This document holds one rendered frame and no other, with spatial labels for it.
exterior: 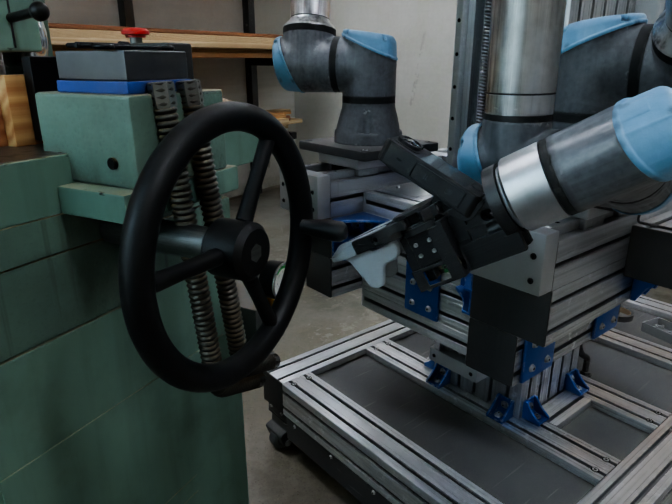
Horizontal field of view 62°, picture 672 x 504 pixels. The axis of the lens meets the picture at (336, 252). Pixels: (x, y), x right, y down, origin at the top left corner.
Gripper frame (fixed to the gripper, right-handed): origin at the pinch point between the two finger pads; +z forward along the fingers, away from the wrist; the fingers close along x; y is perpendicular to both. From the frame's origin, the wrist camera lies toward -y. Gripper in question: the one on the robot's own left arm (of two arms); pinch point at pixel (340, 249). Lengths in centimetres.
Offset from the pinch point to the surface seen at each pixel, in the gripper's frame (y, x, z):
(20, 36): -37.7, -10.4, 18.8
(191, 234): -8.7, -12.5, 7.3
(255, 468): 46, 40, 78
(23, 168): -21.3, -20.5, 15.0
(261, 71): -122, 311, 186
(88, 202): -16.0, -17.4, 12.9
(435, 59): -65, 331, 71
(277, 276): 0.9, 13.2, 20.6
